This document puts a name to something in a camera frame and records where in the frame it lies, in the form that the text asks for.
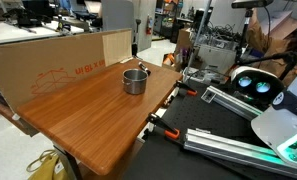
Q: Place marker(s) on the black Expo dry-erase marker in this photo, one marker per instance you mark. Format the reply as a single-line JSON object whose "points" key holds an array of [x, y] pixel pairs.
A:
{"points": [[143, 67]]}

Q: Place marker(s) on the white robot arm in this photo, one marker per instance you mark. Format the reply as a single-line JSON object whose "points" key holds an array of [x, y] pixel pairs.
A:
{"points": [[277, 126]]}

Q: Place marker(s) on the small steel pot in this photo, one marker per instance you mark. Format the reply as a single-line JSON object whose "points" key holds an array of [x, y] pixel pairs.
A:
{"points": [[134, 81]]}

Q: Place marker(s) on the light wooden board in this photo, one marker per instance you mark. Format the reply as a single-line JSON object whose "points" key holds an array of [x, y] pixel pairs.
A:
{"points": [[117, 46]]}

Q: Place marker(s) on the black perforated optical breadboard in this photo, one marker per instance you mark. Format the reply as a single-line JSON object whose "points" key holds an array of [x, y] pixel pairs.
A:
{"points": [[162, 158]]}

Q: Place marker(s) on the white VR headset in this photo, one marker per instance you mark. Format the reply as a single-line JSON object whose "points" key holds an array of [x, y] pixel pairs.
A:
{"points": [[256, 83]]}

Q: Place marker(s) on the large cardboard box panel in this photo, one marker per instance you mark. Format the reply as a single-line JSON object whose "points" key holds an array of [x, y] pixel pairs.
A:
{"points": [[33, 68]]}

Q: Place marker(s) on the yellow tote bag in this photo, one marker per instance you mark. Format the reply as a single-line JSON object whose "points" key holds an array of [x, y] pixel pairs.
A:
{"points": [[47, 166]]}

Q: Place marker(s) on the far orange-handled black clamp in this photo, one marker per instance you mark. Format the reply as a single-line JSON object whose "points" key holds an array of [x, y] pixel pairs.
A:
{"points": [[182, 85]]}

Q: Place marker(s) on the orange-handled black clamp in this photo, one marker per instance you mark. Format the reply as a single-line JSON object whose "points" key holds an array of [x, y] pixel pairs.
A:
{"points": [[169, 130], [182, 85]]}

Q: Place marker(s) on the near orange-handled black clamp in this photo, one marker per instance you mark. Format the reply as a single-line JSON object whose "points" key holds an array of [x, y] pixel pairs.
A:
{"points": [[169, 130]]}

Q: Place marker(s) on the far aluminium extrusion rail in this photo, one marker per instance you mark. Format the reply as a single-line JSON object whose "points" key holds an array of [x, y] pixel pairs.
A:
{"points": [[233, 104]]}

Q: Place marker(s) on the aluminium extrusion rail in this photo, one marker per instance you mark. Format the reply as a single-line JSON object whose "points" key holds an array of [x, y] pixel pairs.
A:
{"points": [[239, 152], [233, 104]]}

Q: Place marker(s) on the near aluminium extrusion rail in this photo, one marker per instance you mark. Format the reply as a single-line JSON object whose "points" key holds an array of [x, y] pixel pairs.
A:
{"points": [[239, 152]]}

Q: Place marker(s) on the black camera on stand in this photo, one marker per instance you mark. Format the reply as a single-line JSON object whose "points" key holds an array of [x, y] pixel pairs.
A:
{"points": [[248, 5]]}

